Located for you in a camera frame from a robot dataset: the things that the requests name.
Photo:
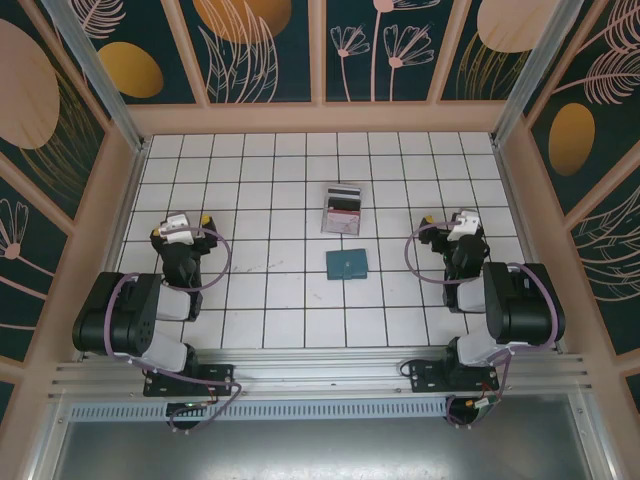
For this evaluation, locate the clear acrylic card box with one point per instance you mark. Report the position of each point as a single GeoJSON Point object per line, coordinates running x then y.
{"type": "Point", "coordinates": [342, 227]}

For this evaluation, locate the grey card with black stripe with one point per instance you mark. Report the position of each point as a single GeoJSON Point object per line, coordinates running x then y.
{"type": "Point", "coordinates": [345, 190]}

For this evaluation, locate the teal card holder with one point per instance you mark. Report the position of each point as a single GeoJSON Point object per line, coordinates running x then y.
{"type": "Point", "coordinates": [345, 262]}

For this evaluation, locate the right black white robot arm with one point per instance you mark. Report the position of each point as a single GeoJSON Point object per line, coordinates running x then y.
{"type": "Point", "coordinates": [525, 305]}

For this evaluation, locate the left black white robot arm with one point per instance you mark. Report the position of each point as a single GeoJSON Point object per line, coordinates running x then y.
{"type": "Point", "coordinates": [115, 320]}

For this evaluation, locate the pink credit card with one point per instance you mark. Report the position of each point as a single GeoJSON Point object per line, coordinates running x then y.
{"type": "Point", "coordinates": [342, 216]}

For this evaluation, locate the dark credit card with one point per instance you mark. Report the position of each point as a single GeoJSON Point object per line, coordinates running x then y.
{"type": "Point", "coordinates": [344, 204]}

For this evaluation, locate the grey metal sheet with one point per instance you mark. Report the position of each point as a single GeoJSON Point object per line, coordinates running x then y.
{"type": "Point", "coordinates": [320, 450]}

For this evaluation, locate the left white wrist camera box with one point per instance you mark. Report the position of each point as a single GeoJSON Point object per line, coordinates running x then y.
{"type": "Point", "coordinates": [176, 227]}

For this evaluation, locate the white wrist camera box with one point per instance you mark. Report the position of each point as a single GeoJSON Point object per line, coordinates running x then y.
{"type": "Point", "coordinates": [176, 227]}
{"type": "Point", "coordinates": [465, 227]}

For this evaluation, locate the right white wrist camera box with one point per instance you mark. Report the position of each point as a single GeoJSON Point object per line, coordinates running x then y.
{"type": "Point", "coordinates": [465, 227]}

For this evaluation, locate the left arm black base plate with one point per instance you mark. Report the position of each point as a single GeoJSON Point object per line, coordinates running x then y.
{"type": "Point", "coordinates": [220, 380]}

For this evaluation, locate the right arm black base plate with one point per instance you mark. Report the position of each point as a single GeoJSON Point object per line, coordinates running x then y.
{"type": "Point", "coordinates": [425, 377]}

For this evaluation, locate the aluminium frame post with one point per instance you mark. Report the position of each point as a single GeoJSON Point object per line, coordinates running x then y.
{"type": "Point", "coordinates": [100, 85]}
{"type": "Point", "coordinates": [530, 75]}

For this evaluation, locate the aluminium mounting rail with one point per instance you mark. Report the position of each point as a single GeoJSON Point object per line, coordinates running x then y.
{"type": "Point", "coordinates": [320, 370]}

